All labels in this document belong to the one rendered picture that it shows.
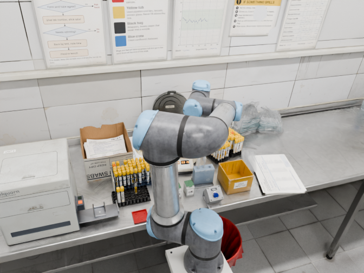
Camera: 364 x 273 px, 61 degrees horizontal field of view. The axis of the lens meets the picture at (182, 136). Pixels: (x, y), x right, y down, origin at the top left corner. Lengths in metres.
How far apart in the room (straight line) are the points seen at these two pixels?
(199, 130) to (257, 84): 1.32
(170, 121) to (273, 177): 1.01
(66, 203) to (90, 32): 0.81
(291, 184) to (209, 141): 0.96
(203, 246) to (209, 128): 0.46
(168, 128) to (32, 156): 0.72
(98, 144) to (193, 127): 1.05
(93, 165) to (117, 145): 0.24
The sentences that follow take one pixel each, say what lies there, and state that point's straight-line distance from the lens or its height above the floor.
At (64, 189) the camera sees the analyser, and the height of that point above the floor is 1.12.
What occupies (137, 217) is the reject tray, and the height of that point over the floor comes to 0.88.
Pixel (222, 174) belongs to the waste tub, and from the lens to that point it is 1.58.
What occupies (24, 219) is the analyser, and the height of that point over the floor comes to 1.01.
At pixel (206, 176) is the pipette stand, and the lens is 1.57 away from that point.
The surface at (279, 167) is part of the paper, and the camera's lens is 1.80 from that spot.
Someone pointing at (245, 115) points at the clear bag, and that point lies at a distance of 1.96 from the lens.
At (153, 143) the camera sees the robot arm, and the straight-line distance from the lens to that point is 0.82.
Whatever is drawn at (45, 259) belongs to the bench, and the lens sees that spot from 2.17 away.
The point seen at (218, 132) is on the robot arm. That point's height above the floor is 1.52.
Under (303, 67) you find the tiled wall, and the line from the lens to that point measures 2.23.
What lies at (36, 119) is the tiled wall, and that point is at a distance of 1.83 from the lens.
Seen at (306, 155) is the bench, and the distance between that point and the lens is 1.98.
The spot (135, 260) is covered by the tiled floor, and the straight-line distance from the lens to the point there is 2.38.
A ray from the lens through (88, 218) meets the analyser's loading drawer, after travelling 1.43.
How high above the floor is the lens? 1.97
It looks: 35 degrees down
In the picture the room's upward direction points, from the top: 3 degrees clockwise
